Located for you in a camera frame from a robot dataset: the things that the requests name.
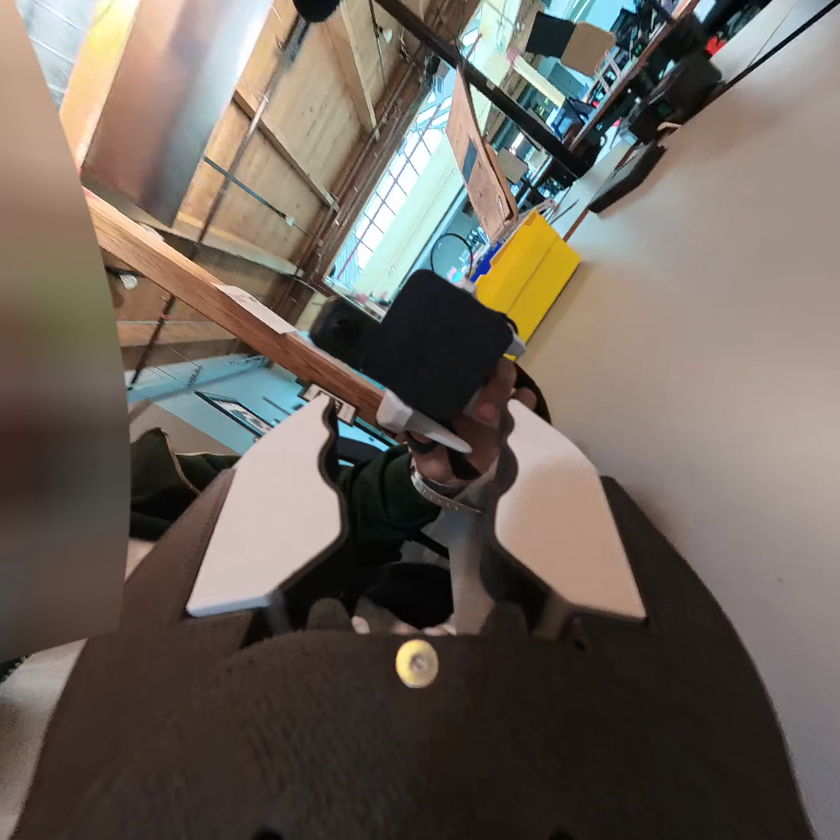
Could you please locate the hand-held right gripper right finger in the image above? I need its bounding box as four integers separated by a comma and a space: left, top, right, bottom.
487, 399, 648, 623

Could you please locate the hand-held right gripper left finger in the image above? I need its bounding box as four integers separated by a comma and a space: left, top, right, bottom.
185, 395, 352, 619

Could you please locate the person's left forearm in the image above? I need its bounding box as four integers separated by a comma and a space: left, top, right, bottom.
338, 446, 455, 570

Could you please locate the person's left hand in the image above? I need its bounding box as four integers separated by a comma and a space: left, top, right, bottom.
407, 357, 542, 509

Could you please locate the person's green jacket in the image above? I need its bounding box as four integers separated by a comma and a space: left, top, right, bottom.
129, 428, 240, 540

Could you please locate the yellow plastic bin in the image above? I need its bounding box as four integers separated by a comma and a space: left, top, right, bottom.
474, 210, 582, 343

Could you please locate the brown board on stand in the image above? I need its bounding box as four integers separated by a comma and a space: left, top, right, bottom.
445, 67, 521, 242

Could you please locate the white notice sheet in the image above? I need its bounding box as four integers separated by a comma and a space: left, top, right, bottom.
217, 284, 298, 337

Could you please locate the flat black box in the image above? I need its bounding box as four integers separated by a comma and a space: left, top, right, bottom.
588, 146, 665, 214

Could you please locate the black metal pole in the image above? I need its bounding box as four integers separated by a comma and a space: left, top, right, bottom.
371, 0, 588, 181

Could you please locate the grey strap wristwatch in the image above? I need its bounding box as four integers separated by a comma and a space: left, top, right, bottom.
410, 462, 484, 517

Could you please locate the wooden post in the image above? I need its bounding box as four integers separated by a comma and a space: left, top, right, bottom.
85, 187, 388, 421

